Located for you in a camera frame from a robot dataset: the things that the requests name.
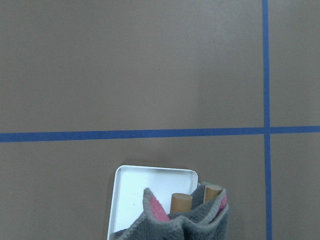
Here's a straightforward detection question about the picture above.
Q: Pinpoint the grey pink cloth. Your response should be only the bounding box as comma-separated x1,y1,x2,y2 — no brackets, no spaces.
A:
110,182,229,240

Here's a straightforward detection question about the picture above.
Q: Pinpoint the wooden rack peg right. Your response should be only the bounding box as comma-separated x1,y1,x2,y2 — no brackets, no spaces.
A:
203,184,223,203

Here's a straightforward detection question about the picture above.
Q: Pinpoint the white tray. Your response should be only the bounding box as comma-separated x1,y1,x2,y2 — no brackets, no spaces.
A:
107,165,198,240

